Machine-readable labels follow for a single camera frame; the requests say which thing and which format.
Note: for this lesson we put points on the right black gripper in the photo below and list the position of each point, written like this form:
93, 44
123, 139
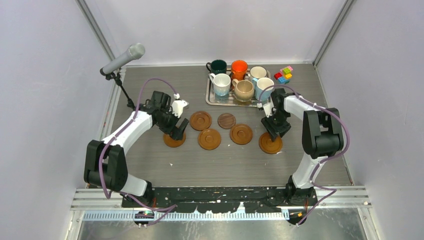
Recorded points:
273, 129

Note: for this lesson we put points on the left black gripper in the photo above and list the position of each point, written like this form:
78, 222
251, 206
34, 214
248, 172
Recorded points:
177, 133

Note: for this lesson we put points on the orange brown coaster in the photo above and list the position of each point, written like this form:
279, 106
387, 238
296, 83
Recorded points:
268, 146
173, 143

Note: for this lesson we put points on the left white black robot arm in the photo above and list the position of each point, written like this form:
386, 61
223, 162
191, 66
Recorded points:
105, 161

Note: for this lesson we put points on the cream white mug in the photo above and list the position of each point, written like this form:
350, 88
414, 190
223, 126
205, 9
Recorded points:
257, 72

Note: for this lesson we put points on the orange brown coaster front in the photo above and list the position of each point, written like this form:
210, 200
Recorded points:
268, 146

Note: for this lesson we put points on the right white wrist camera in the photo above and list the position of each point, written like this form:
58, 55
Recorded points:
267, 108

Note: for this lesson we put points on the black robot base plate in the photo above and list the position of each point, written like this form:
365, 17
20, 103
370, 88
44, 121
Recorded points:
219, 200

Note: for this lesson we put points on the orange mug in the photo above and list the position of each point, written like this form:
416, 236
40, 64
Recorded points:
238, 69

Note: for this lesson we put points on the metal tray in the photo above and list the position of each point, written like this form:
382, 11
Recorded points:
230, 99

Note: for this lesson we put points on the grey microphone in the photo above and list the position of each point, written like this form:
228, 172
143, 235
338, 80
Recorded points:
134, 52

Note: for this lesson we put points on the beige mug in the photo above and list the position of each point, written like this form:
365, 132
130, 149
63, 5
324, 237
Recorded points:
243, 90

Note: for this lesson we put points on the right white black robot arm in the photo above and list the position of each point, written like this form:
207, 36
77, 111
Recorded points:
322, 137

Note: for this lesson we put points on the light blue mug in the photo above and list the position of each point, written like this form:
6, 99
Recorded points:
263, 88

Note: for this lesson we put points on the dark wooden coaster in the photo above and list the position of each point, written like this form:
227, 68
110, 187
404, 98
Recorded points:
226, 120

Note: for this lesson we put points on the white blue mug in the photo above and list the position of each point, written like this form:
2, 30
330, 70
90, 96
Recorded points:
221, 83

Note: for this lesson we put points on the dark green mug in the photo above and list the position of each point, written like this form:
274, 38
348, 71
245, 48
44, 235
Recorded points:
217, 66

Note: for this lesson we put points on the colourful block puzzle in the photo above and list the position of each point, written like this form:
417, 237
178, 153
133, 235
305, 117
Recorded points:
284, 75

